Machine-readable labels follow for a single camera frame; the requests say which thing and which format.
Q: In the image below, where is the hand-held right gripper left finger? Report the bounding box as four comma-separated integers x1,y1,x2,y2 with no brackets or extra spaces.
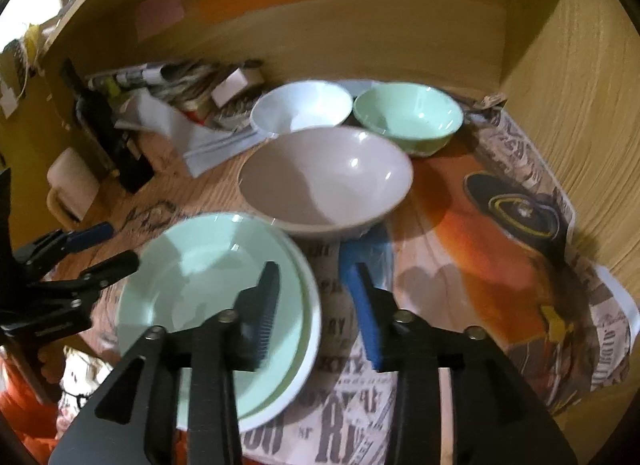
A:
47,261,281,465

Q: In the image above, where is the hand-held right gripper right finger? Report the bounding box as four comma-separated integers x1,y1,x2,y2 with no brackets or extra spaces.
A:
340,262,581,465

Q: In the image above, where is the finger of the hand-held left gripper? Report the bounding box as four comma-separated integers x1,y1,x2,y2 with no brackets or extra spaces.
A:
27,251,140,306
15,222,115,276

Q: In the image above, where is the white plate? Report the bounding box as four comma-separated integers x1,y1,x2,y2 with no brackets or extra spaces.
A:
175,232,322,433

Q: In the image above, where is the mint green plate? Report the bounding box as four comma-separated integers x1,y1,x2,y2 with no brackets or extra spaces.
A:
118,214,310,421

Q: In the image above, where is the grey bowl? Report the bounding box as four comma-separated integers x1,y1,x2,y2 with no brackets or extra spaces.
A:
237,126,415,241

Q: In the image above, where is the mint green bowl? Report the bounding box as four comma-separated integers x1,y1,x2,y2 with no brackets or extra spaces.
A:
353,84,464,156

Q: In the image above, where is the white bowl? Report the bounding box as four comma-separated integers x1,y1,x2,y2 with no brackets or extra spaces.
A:
250,81,353,138

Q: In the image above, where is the cream mug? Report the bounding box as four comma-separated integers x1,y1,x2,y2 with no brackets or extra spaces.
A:
46,148,101,223

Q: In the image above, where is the orange garment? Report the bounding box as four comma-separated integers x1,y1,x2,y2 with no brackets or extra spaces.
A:
0,345,56,451

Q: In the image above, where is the dark wine bottle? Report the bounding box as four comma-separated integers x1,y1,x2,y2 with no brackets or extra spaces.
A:
60,59,153,193

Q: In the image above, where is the newspaper print tablecloth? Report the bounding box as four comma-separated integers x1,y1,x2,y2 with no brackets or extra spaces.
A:
50,90,638,465

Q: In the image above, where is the white tag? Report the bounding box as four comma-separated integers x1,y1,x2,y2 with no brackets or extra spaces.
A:
0,78,21,118

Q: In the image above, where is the stack of newspapers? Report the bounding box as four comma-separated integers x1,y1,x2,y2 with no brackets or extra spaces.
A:
87,59,266,131

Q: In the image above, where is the yellow tassel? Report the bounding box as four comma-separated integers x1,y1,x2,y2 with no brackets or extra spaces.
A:
19,25,41,86

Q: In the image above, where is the small white carton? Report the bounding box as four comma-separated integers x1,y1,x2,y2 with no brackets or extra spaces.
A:
210,68,266,106

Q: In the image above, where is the wooden shelf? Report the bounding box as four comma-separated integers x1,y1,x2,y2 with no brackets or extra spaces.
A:
37,0,166,66

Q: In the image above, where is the pink sticky note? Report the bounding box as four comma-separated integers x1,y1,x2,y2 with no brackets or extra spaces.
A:
136,0,185,43

